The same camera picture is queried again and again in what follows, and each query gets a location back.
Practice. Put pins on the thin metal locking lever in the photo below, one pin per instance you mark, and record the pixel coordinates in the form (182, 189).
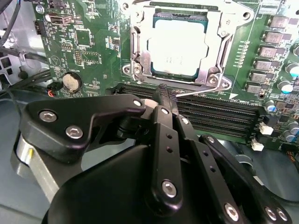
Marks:
(201, 91)

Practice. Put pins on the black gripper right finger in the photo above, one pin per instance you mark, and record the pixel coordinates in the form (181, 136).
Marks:
(197, 149)

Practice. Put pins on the metal socket cover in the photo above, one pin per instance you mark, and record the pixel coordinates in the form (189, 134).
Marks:
(213, 23)

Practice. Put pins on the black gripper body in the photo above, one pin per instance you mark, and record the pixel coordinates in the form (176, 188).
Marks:
(105, 191)

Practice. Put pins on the silver square CPU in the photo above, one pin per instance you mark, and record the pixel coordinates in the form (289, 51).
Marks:
(177, 44)

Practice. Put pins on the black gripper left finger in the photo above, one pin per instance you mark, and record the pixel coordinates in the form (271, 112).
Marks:
(105, 105)

